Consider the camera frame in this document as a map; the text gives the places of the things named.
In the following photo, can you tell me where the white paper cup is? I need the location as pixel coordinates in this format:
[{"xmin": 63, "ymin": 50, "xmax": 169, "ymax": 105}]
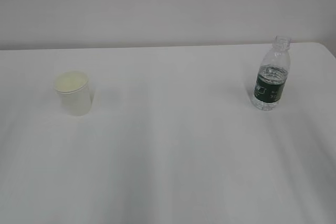
[{"xmin": 54, "ymin": 71, "xmax": 92, "ymax": 116}]

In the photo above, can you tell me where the clear green-label water bottle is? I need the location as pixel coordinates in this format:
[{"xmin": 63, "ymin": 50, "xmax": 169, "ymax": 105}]
[{"xmin": 251, "ymin": 36, "xmax": 291, "ymax": 111}]

